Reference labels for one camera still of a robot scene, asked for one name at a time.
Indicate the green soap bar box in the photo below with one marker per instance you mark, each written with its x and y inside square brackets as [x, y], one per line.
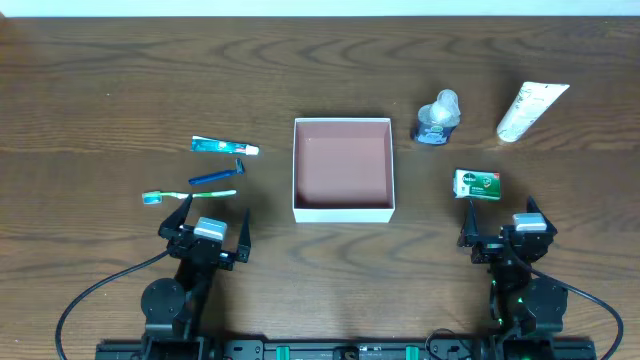
[477, 184]

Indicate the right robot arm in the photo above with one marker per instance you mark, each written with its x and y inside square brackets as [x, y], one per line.
[528, 310]

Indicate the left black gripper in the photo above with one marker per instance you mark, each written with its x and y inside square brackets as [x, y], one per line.
[201, 247]

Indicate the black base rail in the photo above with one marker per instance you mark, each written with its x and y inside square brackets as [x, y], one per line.
[439, 347]

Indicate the green white toothbrush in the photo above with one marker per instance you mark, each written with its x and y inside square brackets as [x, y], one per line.
[157, 197]

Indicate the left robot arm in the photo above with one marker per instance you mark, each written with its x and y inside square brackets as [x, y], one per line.
[173, 306]

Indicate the green toothpaste tube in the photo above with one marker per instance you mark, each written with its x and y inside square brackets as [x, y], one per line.
[204, 144]

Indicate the white cream tube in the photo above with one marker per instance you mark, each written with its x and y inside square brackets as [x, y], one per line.
[532, 101]

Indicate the blue disposable razor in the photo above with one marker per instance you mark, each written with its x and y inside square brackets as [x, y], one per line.
[237, 170]

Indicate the white box with pink interior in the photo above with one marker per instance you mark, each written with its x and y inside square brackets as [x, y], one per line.
[343, 170]

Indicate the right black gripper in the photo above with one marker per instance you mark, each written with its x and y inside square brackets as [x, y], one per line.
[503, 245]

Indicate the dark blue pump bottle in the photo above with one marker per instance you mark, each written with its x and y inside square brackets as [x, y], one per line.
[437, 121]

